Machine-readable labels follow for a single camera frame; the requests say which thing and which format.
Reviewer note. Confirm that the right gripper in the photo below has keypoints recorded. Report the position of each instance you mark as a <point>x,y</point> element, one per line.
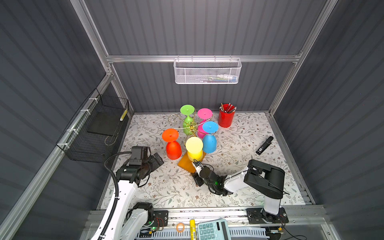
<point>197,179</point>

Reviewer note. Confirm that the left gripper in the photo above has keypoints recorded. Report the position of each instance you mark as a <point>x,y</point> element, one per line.
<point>154,163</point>

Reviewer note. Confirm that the gold rack with wooden base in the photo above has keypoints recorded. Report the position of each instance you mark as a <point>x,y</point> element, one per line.
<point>185,163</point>

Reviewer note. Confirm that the pink wine glass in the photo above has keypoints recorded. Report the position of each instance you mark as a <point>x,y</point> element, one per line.
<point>205,115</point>

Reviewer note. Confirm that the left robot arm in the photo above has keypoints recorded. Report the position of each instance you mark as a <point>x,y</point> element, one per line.
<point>120,223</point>

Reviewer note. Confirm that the yellow wine glass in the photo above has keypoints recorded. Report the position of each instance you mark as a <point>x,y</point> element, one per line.
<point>194,146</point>

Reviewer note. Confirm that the blue wine glass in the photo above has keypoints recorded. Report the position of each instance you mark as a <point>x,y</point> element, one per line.
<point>209,140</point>

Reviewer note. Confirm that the red-orange wine glass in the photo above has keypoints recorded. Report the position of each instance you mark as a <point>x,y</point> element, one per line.
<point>173,148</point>

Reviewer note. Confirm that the green wine glass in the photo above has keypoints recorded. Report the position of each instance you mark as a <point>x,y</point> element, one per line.
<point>189,124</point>

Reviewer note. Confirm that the yellow glue stick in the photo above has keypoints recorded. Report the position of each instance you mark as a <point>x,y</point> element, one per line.
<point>193,229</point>

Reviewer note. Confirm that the calculator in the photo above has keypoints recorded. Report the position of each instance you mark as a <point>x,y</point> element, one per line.
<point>214,230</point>

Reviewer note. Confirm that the orange rubber band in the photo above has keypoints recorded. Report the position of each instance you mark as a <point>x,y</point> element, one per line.
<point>180,227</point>

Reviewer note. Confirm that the black stapler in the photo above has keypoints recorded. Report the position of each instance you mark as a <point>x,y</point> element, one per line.
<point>265,145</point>

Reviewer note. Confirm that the red pen cup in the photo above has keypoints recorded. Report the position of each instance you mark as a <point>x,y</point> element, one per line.
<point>226,115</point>

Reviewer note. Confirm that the black wire basket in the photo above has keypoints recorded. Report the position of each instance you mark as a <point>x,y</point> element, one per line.
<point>97,130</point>

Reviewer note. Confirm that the white wire mesh basket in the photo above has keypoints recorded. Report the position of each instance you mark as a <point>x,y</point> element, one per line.
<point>207,71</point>

